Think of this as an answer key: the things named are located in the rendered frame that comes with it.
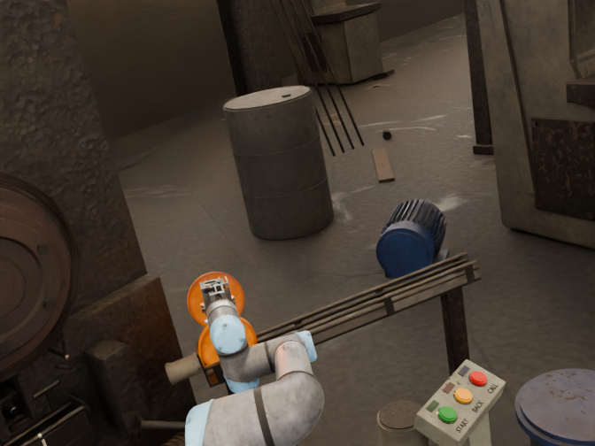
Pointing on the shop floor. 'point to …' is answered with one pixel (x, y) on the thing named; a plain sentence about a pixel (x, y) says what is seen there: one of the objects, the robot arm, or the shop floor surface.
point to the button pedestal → (473, 428)
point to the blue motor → (412, 239)
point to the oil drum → (280, 162)
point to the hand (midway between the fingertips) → (214, 293)
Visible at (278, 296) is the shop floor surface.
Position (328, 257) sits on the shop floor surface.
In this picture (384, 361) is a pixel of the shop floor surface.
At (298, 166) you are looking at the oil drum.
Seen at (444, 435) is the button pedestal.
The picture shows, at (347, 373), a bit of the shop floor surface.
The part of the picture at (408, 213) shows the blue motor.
